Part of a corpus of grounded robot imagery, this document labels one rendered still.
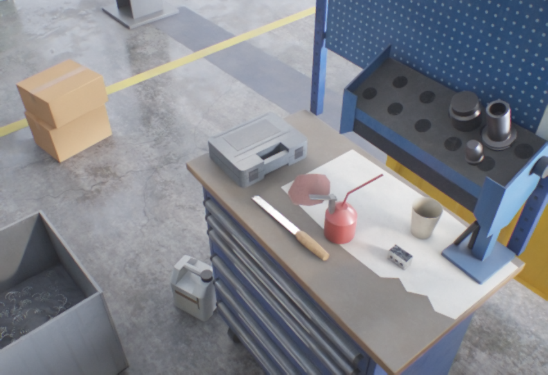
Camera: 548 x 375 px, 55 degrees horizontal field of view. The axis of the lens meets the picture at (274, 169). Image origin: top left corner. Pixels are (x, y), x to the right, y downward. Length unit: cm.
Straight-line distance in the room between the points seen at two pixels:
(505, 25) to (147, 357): 184
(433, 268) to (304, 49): 311
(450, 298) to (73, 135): 251
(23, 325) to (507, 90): 182
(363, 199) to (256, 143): 37
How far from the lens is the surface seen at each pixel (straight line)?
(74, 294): 232
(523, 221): 148
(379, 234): 149
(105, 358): 219
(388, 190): 162
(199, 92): 381
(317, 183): 157
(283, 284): 147
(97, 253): 279
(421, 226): 146
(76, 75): 336
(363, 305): 134
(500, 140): 129
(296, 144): 164
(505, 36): 132
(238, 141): 165
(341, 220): 139
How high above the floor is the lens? 204
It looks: 41 degrees down
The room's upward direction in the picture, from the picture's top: straight up
